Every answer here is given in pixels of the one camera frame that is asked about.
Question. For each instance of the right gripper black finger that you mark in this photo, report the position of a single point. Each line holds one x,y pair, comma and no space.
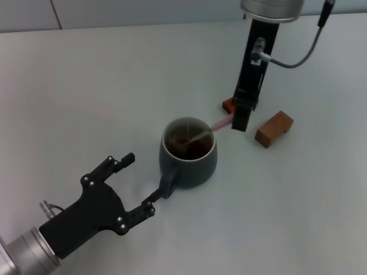
242,117

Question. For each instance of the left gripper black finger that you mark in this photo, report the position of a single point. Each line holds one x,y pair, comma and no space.
126,160
152,198

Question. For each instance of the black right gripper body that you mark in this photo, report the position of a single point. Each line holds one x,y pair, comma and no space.
253,74

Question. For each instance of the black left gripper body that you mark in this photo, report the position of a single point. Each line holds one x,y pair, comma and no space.
91,212

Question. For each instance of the grey ceramic cup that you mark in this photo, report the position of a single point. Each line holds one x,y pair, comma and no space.
189,172

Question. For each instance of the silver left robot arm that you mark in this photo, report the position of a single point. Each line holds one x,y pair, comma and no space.
25,252

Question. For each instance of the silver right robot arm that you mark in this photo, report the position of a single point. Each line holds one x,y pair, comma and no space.
272,8

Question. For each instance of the reddish wooden spoon rest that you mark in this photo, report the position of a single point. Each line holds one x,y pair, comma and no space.
228,104

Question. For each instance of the light brown wooden block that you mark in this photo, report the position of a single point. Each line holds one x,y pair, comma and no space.
273,130

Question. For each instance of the dark brown tea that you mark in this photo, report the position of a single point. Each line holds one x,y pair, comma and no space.
195,150

